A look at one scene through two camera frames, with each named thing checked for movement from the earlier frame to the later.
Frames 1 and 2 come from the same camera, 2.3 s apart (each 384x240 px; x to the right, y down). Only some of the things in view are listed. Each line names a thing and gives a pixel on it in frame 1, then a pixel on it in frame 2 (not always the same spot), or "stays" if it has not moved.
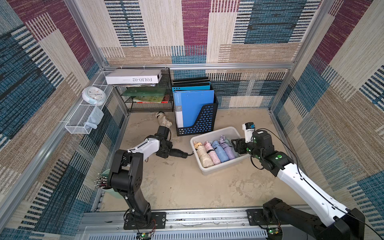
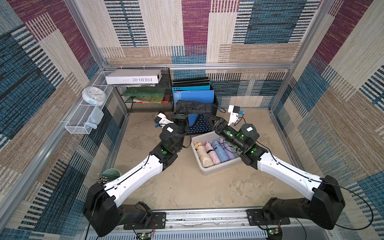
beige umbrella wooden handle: x=205 y=158 stays
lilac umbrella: x=227 y=147 stays
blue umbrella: x=219 y=151 stays
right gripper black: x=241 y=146 → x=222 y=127
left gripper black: x=166 y=155 → x=181 y=119
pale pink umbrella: x=212 y=153 stays
